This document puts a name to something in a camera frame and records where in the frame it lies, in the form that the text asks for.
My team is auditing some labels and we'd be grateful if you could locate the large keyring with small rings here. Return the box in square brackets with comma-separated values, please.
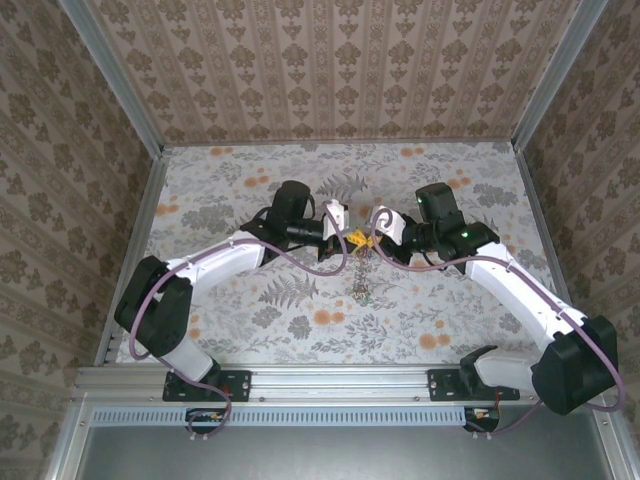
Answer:
[349, 244, 374, 306]

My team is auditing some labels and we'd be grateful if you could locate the grey metal panel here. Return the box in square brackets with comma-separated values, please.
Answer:
[74, 424, 616, 480]

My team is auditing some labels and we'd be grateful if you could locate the thin black right gripper cable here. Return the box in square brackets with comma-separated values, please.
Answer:
[422, 249, 452, 272]

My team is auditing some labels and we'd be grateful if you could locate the aluminium side rail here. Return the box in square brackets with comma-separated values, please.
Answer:
[94, 147, 172, 366]
[513, 142, 576, 321]

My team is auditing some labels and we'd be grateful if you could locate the aluminium mounting rail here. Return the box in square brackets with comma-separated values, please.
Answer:
[74, 364, 612, 404]

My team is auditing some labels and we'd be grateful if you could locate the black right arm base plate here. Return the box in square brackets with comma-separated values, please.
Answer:
[427, 368, 521, 404]

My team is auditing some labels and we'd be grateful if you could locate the aluminium corner post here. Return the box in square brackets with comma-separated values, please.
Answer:
[510, 0, 610, 152]
[58, 0, 167, 157]

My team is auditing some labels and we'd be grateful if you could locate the slotted grey cable duct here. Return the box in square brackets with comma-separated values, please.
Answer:
[92, 404, 472, 428]

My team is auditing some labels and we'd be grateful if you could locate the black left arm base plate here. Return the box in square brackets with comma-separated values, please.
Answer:
[162, 368, 251, 404]

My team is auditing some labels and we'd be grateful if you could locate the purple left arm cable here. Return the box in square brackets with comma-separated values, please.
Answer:
[128, 198, 350, 444]

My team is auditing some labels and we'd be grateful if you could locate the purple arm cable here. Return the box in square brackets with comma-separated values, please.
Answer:
[128, 198, 350, 444]
[370, 208, 626, 439]

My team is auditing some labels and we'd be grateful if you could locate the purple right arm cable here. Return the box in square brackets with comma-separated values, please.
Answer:
[370, 208, 626, 439]

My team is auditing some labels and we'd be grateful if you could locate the aluminium frame bar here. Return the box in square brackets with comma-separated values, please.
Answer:
[45, 397, 96, 480]
[594, 412, 640, 480]

